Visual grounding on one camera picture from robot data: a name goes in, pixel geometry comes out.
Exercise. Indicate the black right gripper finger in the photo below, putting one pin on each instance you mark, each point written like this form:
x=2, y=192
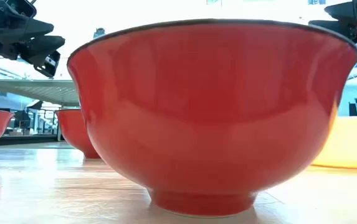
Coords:
x=334, y=27
x=341, y=10

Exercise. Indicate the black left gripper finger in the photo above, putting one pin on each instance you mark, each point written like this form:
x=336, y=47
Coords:
x=31, y=28
x=45, y=46

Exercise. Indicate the pale green metal shelf rack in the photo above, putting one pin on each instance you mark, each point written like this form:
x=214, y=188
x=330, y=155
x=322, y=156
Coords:
x=41, y=90

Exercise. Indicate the yellow plastic bowl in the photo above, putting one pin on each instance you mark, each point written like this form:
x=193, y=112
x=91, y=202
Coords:
x=352, y=143

